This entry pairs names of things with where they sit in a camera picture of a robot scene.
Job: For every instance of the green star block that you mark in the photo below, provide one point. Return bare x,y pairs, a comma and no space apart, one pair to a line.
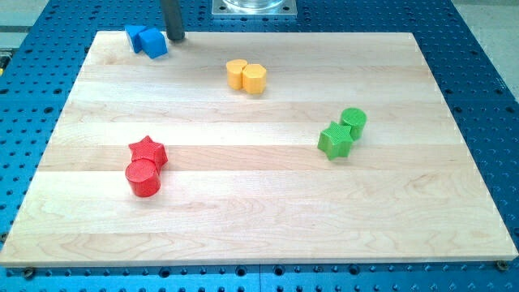
335,141

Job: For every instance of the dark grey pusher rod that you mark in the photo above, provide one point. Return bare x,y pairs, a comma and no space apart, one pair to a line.
172,15

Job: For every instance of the blue triangular block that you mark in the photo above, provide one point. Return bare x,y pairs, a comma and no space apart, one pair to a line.
132,32

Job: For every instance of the yellow heart block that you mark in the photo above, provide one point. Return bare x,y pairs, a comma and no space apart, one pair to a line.
234,70

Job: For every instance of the left board stop screw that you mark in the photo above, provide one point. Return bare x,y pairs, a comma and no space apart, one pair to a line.
28,273

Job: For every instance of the red star block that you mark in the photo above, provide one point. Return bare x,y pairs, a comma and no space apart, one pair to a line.
149,150

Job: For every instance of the light wooden board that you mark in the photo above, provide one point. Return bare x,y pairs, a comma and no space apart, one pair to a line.
245,182

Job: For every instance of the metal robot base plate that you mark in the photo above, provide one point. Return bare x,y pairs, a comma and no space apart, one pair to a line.
222,8

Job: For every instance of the green cylinder block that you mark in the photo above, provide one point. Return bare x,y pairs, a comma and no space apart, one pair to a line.
356,119

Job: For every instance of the yellow hexagon block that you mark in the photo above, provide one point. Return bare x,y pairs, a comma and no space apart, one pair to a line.
254,77

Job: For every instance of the blue cube block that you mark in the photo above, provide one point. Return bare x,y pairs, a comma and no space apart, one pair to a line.
153,42

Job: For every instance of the board stop screw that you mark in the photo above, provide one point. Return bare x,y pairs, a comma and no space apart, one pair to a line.
28,273
502,265

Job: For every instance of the right board stop screw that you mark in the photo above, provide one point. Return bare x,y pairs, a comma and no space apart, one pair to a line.
502,265

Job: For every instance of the red cylinder block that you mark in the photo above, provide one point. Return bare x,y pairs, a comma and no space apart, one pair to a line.
143,178

